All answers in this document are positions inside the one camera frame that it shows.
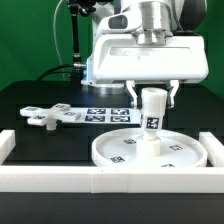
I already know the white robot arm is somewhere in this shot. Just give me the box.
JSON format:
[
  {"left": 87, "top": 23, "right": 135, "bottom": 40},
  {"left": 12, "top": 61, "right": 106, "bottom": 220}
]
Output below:
[{"left": 82, "top": 0, "right": 208, "bottom": 108}]

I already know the white left fence bar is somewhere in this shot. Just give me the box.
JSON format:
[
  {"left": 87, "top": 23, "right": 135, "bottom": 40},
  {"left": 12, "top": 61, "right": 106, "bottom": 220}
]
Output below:
[{"left": 0, "top": 130, "right": 16, "bottom": 166}]

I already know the white front fence bar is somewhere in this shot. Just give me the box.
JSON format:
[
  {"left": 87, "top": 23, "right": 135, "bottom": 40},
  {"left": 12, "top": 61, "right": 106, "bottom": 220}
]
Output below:
[{"left": 0, "top": 166, "right": 224, "bottom": 193}]

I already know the white right fence bar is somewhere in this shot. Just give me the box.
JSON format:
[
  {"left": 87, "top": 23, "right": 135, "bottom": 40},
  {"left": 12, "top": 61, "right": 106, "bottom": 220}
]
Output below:
[{"left": 199, "top": 132, "right": 224, "bottom": 167}]

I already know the white cross-shaped table base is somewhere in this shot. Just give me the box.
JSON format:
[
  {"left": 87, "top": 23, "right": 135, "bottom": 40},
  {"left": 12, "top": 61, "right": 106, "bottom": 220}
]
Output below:
[{"left": 20, "top": 103, "right": 81, "bottom": 131}]

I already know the white round table top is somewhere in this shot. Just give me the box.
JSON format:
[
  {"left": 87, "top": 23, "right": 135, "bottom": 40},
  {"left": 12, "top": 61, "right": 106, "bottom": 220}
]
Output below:
[{"left": 92, "top": 128, "right": 208, "bottom": 168}]

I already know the black cable bundle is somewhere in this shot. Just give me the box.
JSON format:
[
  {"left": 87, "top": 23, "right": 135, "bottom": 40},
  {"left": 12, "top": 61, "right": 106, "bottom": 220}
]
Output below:
[{"left": 36, "top": 0, "right": 101, "bottom": 82}]

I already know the grey thin cable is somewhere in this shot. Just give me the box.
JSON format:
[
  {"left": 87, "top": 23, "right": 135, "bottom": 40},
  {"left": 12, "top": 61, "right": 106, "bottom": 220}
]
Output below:
[{"left": 52, "top": 0, "right": 67, "bottom": 81}]

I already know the white sheet with markers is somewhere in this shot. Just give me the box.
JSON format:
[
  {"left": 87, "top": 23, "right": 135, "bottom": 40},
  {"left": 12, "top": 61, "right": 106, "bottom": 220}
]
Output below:
[{"left": 71, "top": 107, "right": 141, "bottom": 124}]

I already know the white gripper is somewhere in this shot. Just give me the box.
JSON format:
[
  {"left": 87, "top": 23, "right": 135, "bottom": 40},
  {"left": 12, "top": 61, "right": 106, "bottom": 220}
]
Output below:
[{"left": 89, "top": 34, "right": 208, "bottom": 108}]

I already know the black table platform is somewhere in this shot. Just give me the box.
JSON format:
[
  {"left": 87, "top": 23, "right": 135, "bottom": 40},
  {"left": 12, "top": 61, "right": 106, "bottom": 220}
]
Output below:
[{"left": 0, "top": 81, "right": 224, "bottom": 224}]

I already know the white fence bar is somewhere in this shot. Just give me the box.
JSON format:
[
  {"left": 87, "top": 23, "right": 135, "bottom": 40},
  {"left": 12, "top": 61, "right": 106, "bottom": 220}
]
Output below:
[
  {"left": 0, "top": 166, "right": 224, "bottom": 193},
  {"left": 0, "top": 130, "right": 16, "bottom": 166},
  {"left": 199, "top": 132, "right": 224, "bottom": 167}
]

